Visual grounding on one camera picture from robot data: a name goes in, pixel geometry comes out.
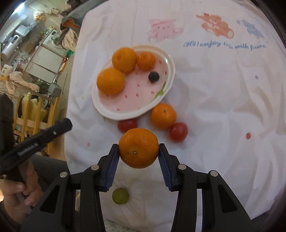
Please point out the small mandarin on plate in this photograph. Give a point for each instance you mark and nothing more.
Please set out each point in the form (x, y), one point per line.
(146, 61)

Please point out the green grape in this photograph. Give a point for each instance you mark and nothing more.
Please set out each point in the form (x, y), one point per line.
(120, 196)

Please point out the red cherry tomato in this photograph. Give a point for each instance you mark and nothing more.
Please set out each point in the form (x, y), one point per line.
(126, 125)
(178, 132)

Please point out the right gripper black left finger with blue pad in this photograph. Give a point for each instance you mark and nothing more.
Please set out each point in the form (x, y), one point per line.
(56, 209)

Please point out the white cartoon bear bedsheet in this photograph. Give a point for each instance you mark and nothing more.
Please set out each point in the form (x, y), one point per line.
(229, 89)

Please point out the white water heater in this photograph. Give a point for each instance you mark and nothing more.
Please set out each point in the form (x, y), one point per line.
(10, 48)

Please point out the dark purple grape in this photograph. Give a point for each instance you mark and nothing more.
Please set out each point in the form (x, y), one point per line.
(153, 77)

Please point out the white cabinet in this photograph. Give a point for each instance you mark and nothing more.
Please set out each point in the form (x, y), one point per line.
(46, 61)

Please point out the pink white ceramic plate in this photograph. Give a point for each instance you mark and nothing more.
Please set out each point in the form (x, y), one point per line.
(139, 94)

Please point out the person's left hand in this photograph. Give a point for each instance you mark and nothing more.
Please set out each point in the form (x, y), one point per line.
(18, 196)

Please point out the large orange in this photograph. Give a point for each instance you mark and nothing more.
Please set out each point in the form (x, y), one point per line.
(124, 59)
(110, 81)

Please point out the mandarin orange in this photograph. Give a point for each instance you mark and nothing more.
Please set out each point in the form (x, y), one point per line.
(138, 148)
(163, 116)

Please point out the pile of clothes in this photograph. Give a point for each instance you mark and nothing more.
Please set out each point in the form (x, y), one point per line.
(71, 21)

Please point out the wooden crib rail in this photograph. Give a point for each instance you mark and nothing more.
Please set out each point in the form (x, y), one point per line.
(33, 111)

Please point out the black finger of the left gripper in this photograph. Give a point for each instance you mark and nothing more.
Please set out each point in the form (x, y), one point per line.
(49, 134)

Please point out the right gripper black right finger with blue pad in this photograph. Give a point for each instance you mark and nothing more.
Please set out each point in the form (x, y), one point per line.
(222, 211)

